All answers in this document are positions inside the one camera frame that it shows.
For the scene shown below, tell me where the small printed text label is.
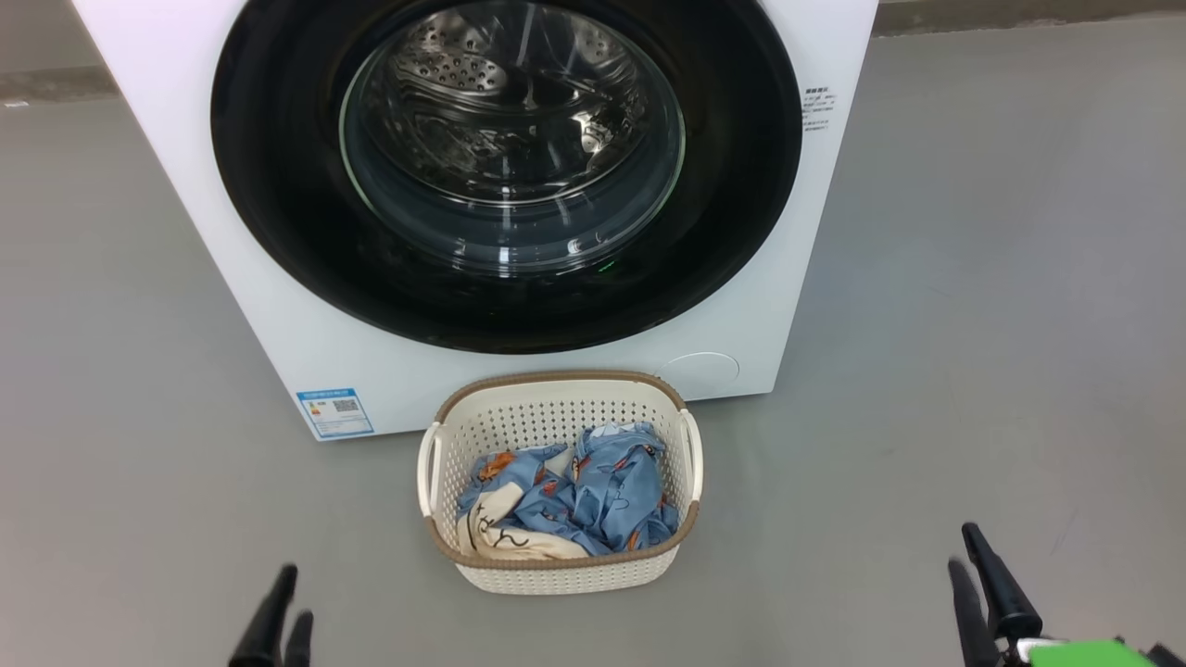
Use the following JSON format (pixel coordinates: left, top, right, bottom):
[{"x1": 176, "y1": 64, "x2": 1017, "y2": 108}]
[{"x1": 802, "y1": 87, "x2": 838, "y2": 132}]

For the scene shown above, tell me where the round white filter cover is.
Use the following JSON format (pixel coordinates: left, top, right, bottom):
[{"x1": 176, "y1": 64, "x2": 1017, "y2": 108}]
[{"x1": 660, "y1": 352, "x2": 740, "y2": 395}]

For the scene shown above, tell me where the cream perforated basket brown rim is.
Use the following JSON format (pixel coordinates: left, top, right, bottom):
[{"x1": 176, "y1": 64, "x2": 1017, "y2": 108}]
[{"x1": 417, "y1": 371, "x2": 704, "y2": 595}]

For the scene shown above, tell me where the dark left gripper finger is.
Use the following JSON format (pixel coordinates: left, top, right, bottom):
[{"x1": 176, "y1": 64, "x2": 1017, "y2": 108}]
[
  {"x1": 229, "y1": 563, "x2": 299, "y2": 667},
  {"x1": 284, "y1": 610, "x2": 316, "y2": 667}
]

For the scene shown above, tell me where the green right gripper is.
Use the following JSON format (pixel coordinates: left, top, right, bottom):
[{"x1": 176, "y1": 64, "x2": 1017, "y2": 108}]
[{"x1": 948, "y1": 522, "x2": 1159, "y2": 667}]

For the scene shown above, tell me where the white front-load washing machine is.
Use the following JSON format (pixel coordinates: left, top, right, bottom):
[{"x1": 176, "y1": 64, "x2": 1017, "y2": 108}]
[{"x1": 72, "y1": 0, "x2": 879, "y2": 442}]

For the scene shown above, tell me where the blue energy label sticker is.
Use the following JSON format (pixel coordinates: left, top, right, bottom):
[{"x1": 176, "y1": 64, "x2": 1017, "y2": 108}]
[{"x1": 296, "y1": 387, "x2": 375, "y2": 440}]

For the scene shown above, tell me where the blue garment orange print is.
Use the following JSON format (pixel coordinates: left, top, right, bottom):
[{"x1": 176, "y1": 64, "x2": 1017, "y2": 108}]
[{"x1": 519, "y1": 422, "x2": 680, "y2": 555}]

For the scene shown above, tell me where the stainless steel washing machine drum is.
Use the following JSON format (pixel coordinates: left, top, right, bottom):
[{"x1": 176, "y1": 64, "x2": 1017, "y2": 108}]
[{"x1": 366, "y1": 0, "x2": 650, "y2": 200}]

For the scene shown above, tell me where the black round glass washer door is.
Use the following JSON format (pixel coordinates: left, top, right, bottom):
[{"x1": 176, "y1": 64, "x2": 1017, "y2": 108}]
[{"x1": 210, "y1": 0, "x2": 803, "y2": 355}]

